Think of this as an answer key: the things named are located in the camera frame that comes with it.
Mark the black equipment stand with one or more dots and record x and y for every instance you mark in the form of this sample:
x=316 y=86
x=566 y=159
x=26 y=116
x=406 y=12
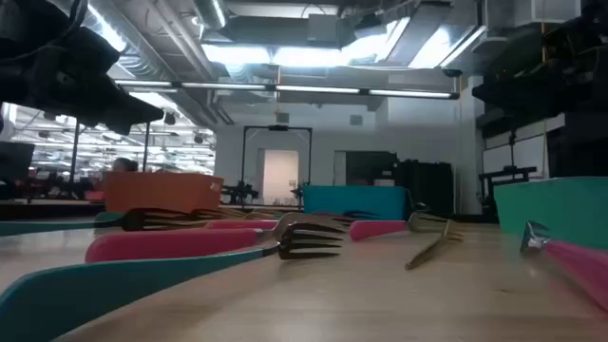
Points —
x=508 y=171

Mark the black background rig frame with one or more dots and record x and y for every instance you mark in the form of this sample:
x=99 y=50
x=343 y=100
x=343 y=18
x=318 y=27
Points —
x=74 y=152
x=278 y=127

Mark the teal plastic bin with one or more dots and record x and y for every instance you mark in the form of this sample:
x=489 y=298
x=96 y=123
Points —
x=560 y=204

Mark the black cabinet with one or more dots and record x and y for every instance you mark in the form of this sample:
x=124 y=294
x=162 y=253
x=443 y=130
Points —
x=427 y=187

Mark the orange plastic bin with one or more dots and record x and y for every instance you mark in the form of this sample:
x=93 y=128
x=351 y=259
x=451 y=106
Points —
x=161 y=190

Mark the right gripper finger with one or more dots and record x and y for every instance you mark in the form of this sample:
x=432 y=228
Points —
x=513 y=92

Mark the black computer monitor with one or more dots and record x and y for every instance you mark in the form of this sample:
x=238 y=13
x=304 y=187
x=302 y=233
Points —
x=16 y=161

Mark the long ceiling light bar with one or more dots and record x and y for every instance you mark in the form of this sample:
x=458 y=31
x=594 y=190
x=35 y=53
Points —
x=313 y=89

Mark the blue plastic bin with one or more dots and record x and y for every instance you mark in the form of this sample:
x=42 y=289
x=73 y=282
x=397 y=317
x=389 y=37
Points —
x=356 y=199

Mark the person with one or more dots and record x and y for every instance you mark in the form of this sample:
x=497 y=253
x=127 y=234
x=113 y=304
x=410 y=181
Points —
x=124 y=165

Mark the black ceiling security camera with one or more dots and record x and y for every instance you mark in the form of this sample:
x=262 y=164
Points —
x=451 y=72

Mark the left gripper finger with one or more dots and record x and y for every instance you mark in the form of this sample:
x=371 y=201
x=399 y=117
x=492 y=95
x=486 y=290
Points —
x=128 y=116

